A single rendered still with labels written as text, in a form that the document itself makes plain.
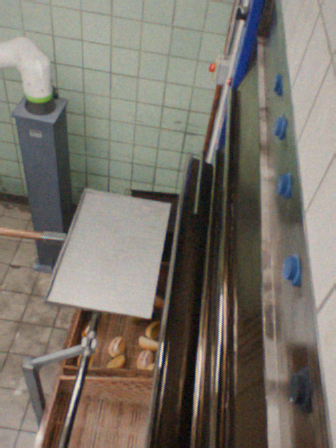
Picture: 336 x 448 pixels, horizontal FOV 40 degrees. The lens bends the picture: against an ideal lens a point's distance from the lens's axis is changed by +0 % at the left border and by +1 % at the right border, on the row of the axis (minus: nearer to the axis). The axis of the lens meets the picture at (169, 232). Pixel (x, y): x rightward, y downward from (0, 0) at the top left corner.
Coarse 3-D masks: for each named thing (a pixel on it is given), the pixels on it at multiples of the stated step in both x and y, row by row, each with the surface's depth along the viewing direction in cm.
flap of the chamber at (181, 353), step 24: (192, 168) 169; (192, 192) 161; (192, 240) 147; (192, 264) 141; (192, 288) 135; (192, 312) 130; (192, 336) 125; (168, 360) 119; (192, 360) 121; (168, 384) 115; (192, 384) 117; (168, 408) 111; (192, 408) 113; (168, 432) 107
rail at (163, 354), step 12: (192, 156) 171; (180, 204) 154; (180, 216) 149; (180, 228) 146; (180, 240) 143; (180, 252) 140; (168, 288) 132; (168, 300) 128; (168, 312) 125; (168, 324) 123; (168, 336) 121; (168, 348) 119; (156, 384) 112; (156, 396) 110; (156, 408) 108; (156, 420) 106; (156, 432) 104; (156, 444) 103
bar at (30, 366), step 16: (128, 192) 192; (96, 320) 151; (64, 352) 153; (80, 352) 150; (32, 368) 161; (80, 368) 140; (32, 384) 172; (80, 384) 137; (32, 400) 184; (64, 432) 127
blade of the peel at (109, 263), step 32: (96, 192) 189; (96, 224) 179; (128, 224) 180; (160, 224) 180; (64, 256) 168; (96, 256) 168; (128, 256) 169; (160, 256) 170; (64, 288) 158; (96, 288) 159; (128, 288) 160
